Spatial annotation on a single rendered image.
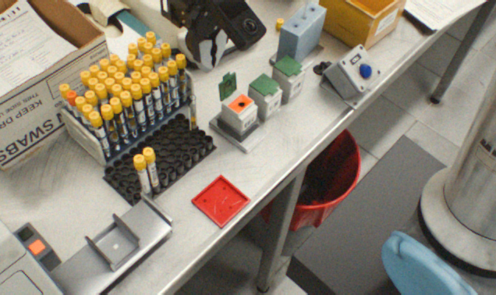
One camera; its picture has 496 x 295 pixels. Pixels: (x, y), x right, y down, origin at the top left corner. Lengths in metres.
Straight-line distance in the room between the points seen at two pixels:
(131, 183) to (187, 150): 0.11
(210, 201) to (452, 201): 0.43
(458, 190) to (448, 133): 1.75
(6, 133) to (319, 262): 0.51
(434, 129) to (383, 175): 1.42
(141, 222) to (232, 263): 0.97
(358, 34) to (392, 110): 1.18
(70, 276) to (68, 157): 0.23
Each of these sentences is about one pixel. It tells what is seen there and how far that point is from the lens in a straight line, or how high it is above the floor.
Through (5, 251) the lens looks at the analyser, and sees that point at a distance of 0.47.
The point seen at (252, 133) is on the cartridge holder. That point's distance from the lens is 0.83.
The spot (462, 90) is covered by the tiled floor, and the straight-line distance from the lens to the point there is 2.38.
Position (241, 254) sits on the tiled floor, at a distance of 1.68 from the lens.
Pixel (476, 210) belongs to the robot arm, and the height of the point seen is 1.22.
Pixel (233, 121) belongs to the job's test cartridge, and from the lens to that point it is 0.79.
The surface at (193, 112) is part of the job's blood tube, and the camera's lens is 0.77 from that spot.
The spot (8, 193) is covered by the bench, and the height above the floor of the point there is 0.88.
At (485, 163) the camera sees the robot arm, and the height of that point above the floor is 1.27.
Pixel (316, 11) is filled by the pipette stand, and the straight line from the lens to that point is 0.94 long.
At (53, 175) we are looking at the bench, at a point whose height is 0.88.
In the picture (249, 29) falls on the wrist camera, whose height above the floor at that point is 1.12.
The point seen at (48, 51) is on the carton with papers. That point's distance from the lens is 0.93.
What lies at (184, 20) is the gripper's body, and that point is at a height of 1.09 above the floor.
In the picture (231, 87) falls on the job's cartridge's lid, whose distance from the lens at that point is 0.79.
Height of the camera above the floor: 1.55
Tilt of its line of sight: 54 degrees down
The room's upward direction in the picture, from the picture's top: 6 degrees clockwise
